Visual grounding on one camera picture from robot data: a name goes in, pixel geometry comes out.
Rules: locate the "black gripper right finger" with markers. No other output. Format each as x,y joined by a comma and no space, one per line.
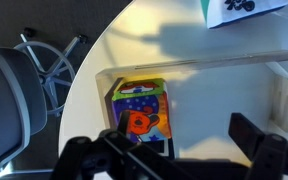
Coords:
268,152

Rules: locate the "wooden crate tray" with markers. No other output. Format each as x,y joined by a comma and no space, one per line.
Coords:
204,93

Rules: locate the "grey office chair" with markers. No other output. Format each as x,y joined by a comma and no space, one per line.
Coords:
30,74

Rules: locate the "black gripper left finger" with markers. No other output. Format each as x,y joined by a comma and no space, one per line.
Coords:
122,159

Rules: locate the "white round pedestal table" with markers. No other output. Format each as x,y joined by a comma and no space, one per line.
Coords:
162,31

